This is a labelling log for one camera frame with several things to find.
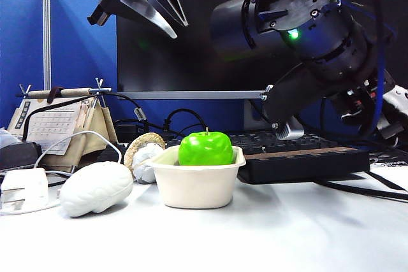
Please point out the aluminium partition frame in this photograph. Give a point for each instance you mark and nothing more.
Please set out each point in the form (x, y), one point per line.
(46, 36)

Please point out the black power adapter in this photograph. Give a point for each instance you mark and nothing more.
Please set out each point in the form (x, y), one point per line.
(127, 132)

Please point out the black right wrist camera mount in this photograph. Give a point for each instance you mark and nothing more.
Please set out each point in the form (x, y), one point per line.
(293, 97)

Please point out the cream paper bowl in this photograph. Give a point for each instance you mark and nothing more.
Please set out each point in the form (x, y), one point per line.
(194, 186)

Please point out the white figurine with straw hat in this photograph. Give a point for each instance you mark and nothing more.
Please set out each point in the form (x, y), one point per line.
(143, 160)

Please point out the green apple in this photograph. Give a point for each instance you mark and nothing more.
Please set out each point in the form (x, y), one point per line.
(205, 149)

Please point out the beige desk calendar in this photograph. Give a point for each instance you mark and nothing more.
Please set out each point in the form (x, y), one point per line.
(54, 125)

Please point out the black box device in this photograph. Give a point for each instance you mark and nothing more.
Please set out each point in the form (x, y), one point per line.
(19, 155)

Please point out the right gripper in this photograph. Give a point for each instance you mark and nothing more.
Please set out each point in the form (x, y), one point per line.
(360, 109)

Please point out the white plastic bag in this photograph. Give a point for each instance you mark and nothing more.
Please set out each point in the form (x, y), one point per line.
(8, 138)

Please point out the white USB wall charger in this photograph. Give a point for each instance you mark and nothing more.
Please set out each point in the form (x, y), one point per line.
(25, 187)

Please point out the black wood-top power strip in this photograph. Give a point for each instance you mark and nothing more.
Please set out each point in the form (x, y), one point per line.
(303, 165)

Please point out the wooden rod with metal clips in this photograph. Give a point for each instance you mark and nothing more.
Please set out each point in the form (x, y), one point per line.
(73, 92)

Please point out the black AOC monitor silver bezel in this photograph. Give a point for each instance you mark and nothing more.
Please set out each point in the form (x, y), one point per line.
(165, 55)

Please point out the white brain stress toy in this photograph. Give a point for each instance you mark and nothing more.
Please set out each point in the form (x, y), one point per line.
(95, 189)

